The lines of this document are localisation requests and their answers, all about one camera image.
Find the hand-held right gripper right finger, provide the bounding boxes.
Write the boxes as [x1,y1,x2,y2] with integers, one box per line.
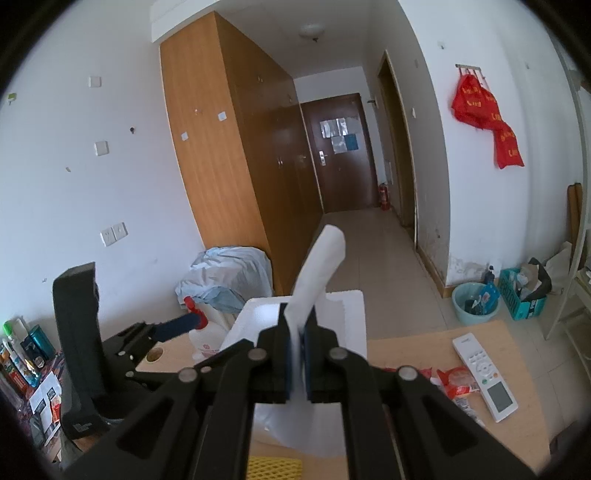
[304,307,539,480]

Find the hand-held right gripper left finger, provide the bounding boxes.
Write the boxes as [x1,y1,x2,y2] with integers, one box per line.
[62,307,294,480]

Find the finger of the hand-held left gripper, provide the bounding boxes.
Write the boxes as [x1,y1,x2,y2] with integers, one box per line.
[139,312,207,352]
[124,368,182,393]

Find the white foam box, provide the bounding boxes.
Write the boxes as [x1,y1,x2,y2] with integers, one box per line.
[220,289,369,366]

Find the white foam sheet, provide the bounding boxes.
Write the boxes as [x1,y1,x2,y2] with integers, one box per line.
[252,224,348,459]

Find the yellow foam net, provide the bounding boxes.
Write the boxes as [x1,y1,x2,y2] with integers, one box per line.
[248,455,304,480]

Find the white pump bottle red top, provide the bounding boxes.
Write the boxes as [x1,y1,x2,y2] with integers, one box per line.
[183,296,232,362]

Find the group of toiletry bottles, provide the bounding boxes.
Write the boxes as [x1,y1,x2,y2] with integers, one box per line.
[0,318,57,395]

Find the printed boxes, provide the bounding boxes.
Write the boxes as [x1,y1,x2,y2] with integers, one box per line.
[27,369,65,446]

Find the pale blue bedding bundle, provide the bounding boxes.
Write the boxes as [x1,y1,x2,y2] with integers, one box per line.
[175,246,273,320]

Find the red snack packet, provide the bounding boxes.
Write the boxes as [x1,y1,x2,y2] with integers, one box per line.
[436,366,481,400]

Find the wooden wardrobe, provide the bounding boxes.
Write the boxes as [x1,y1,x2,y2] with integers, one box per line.
[160,10,324,296]

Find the white remote control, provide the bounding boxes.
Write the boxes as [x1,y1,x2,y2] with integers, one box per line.
[451,334,519,424]

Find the green plastic basin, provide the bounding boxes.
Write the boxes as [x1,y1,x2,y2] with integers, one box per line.
[451,281,502,326]

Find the dark brown entrance door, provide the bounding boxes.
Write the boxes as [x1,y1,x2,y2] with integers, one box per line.
[300,92,380,214]

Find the teal plastic crate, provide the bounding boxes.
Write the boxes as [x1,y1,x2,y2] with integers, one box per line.
[498,267,548,321]

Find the paper notices on door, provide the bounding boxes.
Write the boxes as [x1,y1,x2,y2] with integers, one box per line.
[320,117,360,153]

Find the black plastic bag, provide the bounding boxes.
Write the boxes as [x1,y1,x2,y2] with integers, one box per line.
[521,257,553,302]

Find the white plastic bag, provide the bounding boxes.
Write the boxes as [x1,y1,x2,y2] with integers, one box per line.
[544,239,574,297]

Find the wooden folding board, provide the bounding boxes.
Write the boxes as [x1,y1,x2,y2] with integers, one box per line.
[566,182,584,246]

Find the red cloth bags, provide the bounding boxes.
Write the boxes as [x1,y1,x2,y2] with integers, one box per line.
[451,72,526,170]

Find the round ceiling lamp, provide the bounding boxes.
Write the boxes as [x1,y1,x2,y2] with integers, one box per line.
[298,23,328,44]

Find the white double wall socket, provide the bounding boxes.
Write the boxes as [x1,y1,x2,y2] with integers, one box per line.
[100,222,128,248]

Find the brown side door frame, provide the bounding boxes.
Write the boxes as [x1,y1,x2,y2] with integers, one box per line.
[376,49,417,230]

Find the white metal bed frame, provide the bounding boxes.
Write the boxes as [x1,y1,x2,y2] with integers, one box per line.
[547,44,591,343]

